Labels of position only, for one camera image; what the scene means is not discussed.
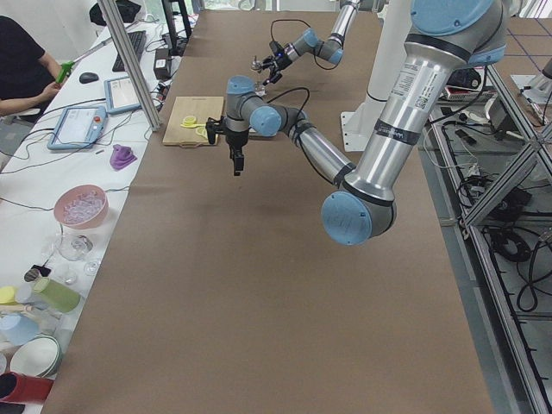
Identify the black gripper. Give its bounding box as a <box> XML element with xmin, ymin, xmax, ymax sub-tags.
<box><xmin>260</xmin><ymin>41</ymin><xmax>292</xmax><ymax>85</ymax></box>
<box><xmin>205</xmin><ymin>116</ymin><xmax>248</xmax><ymax>176</ymax></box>

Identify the aluminium frame post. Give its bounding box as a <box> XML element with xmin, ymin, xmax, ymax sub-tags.
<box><xmin>97</xmin><ymin>0</ymin><xmax>161</xmax><ymax>132</ymax></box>

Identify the green cup lying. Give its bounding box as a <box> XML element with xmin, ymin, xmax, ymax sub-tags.
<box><xmin>32</xmin><ymin>277</ymin><xmax>81</xmax><ymax>313</ymax></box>

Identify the blue teach pendant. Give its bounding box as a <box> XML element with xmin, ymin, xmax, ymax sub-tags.
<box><xmin>103</xmin><ymin>77</ymin><xmax>141</xmax><ymax>115</ymax></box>
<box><xmin>47</xmin><ymin>106</ymin><xmax>107</xmax><ymax>151</ymax></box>

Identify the clear wine glass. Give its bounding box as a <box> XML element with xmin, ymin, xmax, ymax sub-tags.
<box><xmin>56</xmin><ymin>234</ymin><xmax>93</xmax><ymax>261</ymax></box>

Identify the purple cloth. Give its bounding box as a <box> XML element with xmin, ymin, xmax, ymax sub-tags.
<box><xmin>110</xmin><ymin>144</ymin><xmax>137</xmax><ymax>171</ymax></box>

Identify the white green bowl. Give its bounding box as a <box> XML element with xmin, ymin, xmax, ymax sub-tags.
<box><xmin>9</xmin><ymin>336</ymin><xmax>62</xmax><ymax>378</ymax></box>

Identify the seated person black shirt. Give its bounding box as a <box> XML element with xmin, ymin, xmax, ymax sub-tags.
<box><xmin>1</xmin><ymin>16</ymin><xmax>61</xmax><ymax>122</ymax></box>

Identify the black computer mouse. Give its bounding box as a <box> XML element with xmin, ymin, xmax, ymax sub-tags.
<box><xmin>78</xmin><ymin>72</ymin><xmax>99</xmax><ymax>85</ymax></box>

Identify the red cup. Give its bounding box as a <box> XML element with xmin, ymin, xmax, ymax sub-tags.
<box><xmin>1</xmin><ymin>372</ymin><xmax>54</xmax><ymax>404</ymax></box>

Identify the black keyboard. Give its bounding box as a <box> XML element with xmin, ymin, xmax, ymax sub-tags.
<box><xmin>111</xmin><ymin>29</ymin><xmax>148</xmax><ymax>73</ymax></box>

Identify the wooden cutting board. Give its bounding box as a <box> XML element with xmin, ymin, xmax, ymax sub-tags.
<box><xmin>162</xmin><ymin>97</ymin><xmax>224</xmax><ymax>148</ymax></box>

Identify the blue teach pendant near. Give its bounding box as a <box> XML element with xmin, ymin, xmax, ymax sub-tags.
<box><xmin>47</xmin><ymin>106</ymin><xmax>107</xmax><ymax>151</ymax></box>

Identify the light blue cup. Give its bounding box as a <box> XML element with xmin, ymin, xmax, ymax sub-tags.
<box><xmin>1</xmin><ymin>313</ymin><xmax>40</xmax><ymax>346</ymax></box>

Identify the blue teach pendant far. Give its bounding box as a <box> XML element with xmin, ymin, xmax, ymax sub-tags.
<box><xmin>103</xmin><ymin>77</ymin><xmax>141</xmax><ymax>115</ymax></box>

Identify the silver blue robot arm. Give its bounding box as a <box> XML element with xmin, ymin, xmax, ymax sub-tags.
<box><xmin>251</xmin><ymin>1</ymin><xmax>361</xmax><ymax>85</ymax></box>
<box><xmin>206</xmin><ymin>1</ymin><xmax>511</xmax><ymax>245</ymax></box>

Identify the pink bowl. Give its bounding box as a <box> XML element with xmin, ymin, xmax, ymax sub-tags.
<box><xmin>53</xmin><ymin>185</ymin><xmax>109</xmax><ymax>229</ymax></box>

